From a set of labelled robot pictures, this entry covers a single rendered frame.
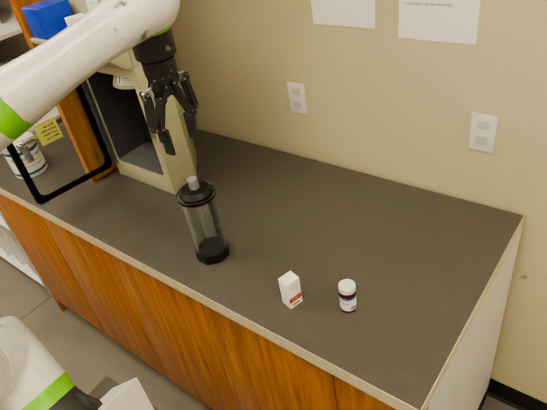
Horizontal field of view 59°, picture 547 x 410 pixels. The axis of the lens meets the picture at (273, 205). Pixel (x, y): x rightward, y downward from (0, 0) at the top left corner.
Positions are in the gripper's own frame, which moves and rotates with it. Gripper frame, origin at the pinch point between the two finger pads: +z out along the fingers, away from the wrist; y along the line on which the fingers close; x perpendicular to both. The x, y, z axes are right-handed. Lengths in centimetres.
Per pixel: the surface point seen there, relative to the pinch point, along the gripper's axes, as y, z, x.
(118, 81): -17, 0, -48
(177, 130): -23.7, 18.1, -33.7
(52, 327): 23, 134, -127
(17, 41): -56, 15, -200
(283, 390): 11, 71, 29
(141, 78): -16.5, -3.5, -33.7
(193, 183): 1.1, 13.3, 1.2
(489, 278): -28, 39, 70
